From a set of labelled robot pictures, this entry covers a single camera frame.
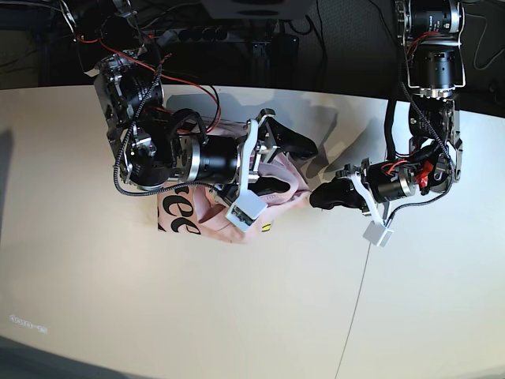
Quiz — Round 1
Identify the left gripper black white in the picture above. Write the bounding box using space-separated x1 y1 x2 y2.
309 159 424 227

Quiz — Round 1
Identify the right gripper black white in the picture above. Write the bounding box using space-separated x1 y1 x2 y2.
174 108 318 197

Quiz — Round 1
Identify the pink T-shirt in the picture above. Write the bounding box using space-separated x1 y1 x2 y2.
155 118 316 246

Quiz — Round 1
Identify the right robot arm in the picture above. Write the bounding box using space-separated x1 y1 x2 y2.
59 1 317 197

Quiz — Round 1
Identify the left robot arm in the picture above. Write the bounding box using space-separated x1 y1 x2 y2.
309 1 466 229

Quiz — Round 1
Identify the black aluminium table leg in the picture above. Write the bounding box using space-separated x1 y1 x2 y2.
249 41 271 88

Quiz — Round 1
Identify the white power strip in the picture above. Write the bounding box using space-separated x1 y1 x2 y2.
155 27 230 46

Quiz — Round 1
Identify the grey box with oval hole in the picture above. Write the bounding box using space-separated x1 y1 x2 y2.
201 0 315 20

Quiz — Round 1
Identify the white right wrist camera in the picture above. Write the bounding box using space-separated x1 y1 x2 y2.
226 189 267 233

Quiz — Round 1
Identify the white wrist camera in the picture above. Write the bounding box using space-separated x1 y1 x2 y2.
226 189 267 233
363 221 394 247

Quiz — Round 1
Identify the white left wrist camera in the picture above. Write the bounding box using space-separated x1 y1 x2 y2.
363 221 394 247

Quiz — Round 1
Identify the grey looped cable on floor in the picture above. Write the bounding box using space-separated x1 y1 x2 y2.
467 11 505 73

